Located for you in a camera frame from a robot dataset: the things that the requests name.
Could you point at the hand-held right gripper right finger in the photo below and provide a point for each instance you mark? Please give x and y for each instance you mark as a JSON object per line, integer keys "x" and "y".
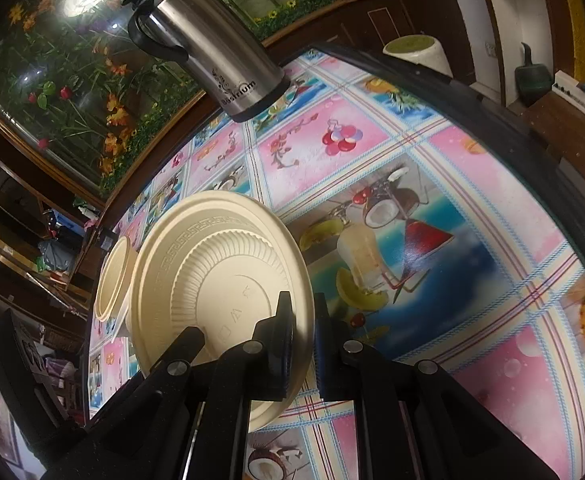
{"x": 323, "y": 360}

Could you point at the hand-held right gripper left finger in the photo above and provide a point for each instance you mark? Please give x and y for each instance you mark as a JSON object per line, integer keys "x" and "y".
{"x": 277, "y": 355}

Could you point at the beige plastic bowl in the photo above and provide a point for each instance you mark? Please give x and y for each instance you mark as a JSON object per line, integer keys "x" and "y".
{"x": 115, "y": 280}
{"x": 212, "y": 270}

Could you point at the grey blue bag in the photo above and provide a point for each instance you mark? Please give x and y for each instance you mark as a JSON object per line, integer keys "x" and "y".
{"x": 55, "y": 255}

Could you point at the green spray bottle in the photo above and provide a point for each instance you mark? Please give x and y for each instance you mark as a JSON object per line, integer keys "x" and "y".
{"x": 86, "y": 208}

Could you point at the fruit printed tablecloth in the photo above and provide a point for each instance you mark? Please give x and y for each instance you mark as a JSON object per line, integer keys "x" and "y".
{"x": 422, "y": 210}

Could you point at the artificial flower glass display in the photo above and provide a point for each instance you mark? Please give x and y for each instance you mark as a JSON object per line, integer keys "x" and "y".
{"x": 72, "y": 85}

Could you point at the white stool with green top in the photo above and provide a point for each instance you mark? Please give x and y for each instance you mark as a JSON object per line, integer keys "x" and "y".
{"x": 417, "y": 57}

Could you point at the stainless steel thermos jug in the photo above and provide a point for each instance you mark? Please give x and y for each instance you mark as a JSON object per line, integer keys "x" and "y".
{"x": 212, "y": 35}

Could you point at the wooden side table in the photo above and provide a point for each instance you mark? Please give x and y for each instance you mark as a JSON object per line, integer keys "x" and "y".
{"x": 572, "y": 145}

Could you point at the dark green jug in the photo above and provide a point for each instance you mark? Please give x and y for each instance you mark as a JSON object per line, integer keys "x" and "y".
{"x": 532, "y": 80}

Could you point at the white box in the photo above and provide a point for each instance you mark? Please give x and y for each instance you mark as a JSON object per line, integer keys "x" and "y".
{"x": 580, "y": 95}

